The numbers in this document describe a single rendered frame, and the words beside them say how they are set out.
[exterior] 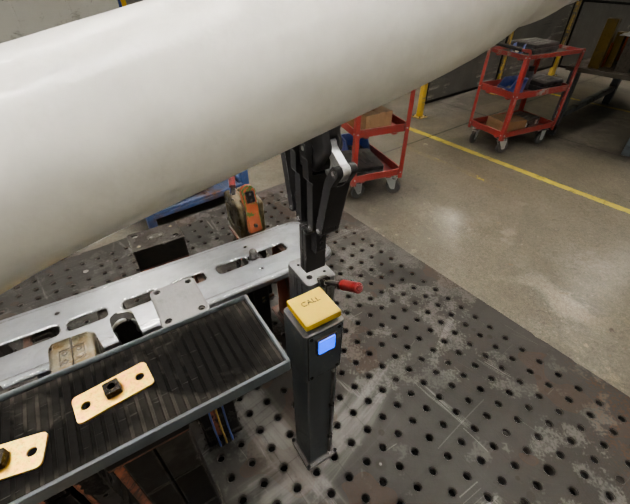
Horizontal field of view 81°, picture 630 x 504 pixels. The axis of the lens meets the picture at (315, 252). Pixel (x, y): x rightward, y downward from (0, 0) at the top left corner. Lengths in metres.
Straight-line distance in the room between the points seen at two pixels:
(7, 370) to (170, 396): 0.42
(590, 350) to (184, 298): 2.09
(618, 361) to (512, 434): 1.43
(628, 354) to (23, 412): 2.41
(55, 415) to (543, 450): 0.93
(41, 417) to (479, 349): 0.99
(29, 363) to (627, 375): 2.31
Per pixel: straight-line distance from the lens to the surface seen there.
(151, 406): 0.49
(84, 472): 0.48
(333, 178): 0.36
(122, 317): 0.68
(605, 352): 2.42
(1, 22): 8.47
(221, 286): 0.83
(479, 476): 0.98
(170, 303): 0.66
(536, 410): 1.11
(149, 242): 0.96
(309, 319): 0.53
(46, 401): 0.55
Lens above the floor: 1.56
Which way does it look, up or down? 39 degrees down
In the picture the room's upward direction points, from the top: straight up
